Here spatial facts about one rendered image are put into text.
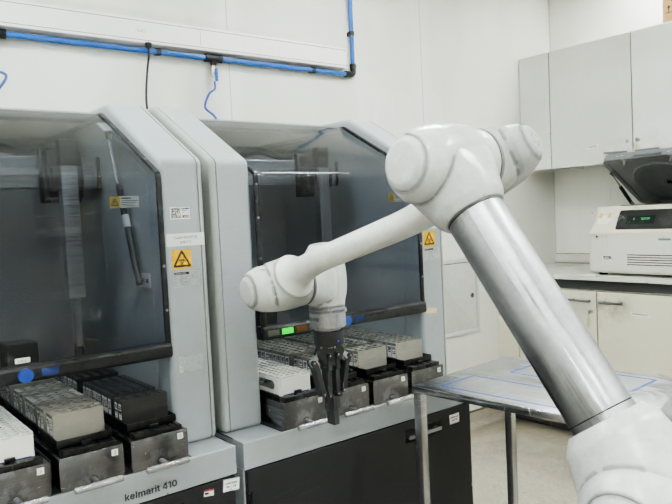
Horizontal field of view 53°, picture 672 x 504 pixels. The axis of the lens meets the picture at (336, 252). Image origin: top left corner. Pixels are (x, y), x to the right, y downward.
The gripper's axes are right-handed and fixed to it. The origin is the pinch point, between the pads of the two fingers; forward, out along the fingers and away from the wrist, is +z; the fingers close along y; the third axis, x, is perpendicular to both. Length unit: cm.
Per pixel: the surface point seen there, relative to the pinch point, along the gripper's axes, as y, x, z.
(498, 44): -241, -129, -147
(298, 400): 2.1, -11.7, -0.7
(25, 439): 67, -16, -6
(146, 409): 39.9, -19.5, -5.3
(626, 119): -259, -60, -92
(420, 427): -24.7, 5.4, 9.3
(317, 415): -3.7, -11.8, 4.6
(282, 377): 4.2, -15.4, -6.6
